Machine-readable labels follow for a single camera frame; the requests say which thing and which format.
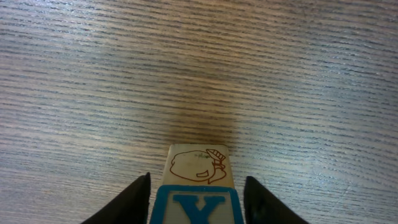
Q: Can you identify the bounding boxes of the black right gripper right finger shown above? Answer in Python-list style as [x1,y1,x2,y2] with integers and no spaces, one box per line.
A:
[243,176,308,224]

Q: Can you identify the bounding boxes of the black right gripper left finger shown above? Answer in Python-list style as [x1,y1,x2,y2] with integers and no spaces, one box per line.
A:
[81,172,151,224]

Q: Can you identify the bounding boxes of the white red block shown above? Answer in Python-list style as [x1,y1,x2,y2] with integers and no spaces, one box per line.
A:
[149,144,244,224]

